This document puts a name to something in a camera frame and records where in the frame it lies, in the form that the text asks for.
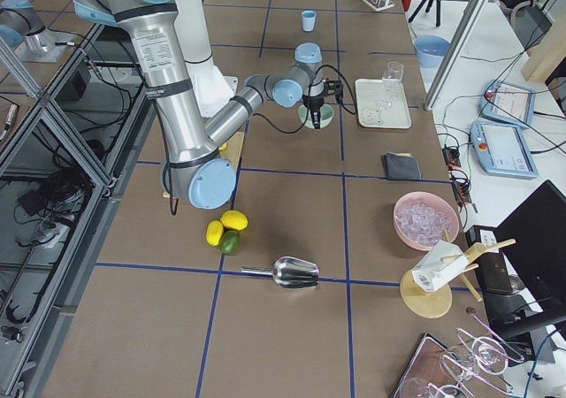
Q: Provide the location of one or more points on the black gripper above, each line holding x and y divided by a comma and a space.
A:
313, 102

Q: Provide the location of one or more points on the light green bowl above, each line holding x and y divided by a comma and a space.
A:
326, 116

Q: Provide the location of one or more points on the light blue plastic cup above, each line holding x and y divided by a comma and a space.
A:
308, 20

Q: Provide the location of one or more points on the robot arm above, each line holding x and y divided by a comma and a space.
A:
197, 113

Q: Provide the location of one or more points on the blue bowl with fork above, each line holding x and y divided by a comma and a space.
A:
431, 50

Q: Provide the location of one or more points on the pink bowl with ice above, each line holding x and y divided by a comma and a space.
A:
437, 203

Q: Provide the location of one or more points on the ice cubes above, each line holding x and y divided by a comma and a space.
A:
421, 223

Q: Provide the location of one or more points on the steel ice scoop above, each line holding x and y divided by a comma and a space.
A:
289, 272

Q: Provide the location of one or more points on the cream bear serving tray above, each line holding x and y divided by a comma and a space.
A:
368, 91

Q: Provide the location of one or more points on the clear wine glass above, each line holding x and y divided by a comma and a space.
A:
391, 81

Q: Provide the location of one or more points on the wooden cutting board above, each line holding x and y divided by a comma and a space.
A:
231, 151

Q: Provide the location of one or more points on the grey yellow folded cloth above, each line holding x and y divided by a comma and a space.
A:
401, 167

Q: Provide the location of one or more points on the yellow lemon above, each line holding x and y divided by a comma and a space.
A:
214, 232
234, 220

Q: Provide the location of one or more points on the green lime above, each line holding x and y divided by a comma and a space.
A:
230, 242

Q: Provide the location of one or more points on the far teach pendant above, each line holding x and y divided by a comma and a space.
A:
507, 103

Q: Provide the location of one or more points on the teach pendant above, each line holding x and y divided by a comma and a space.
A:
507, 103
501, 150

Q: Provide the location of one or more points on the near teach pendant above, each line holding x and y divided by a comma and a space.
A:
501, 150

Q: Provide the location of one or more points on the white carton on stand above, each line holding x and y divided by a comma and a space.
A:
441, 264

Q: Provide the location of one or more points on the wooden mug tree stand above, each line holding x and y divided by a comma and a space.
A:
437, 304

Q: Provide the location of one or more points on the black monitor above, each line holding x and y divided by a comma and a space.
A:
538, 258

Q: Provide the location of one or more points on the hanging wine glasses rack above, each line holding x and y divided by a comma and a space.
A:
474, 365

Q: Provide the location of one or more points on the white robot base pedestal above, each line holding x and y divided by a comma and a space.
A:
212, 91

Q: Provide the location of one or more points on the black camera tripod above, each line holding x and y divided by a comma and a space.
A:
427, 4

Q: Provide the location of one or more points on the aluminium frame post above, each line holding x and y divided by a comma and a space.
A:
463, 31

